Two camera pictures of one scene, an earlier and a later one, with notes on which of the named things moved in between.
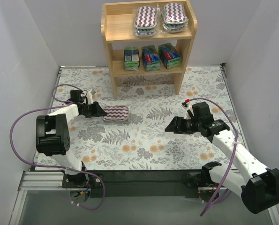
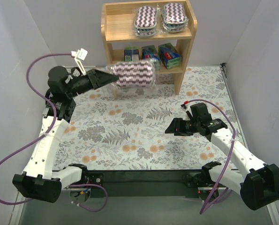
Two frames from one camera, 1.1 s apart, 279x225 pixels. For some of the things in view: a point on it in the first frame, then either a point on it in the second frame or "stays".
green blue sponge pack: (151, 59) stays
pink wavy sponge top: (116, 114) to (133, 74)
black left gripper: (92, 109) to (93, 78)
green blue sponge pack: (131, 58) stays
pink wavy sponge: (174, 17) stays
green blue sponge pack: (170, 58) stays
